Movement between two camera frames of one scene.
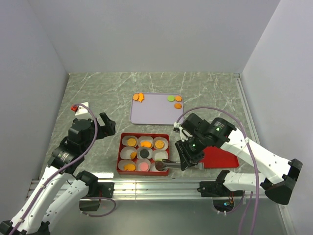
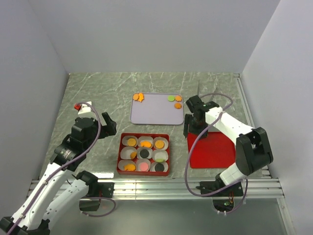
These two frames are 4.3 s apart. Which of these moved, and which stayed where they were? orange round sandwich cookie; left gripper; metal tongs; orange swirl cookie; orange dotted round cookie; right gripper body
Moved: metal tongs; right gripper body
Stayed: orange swirl cookie; left gripper; orange dotted round cookie; orange round sandwich cookie
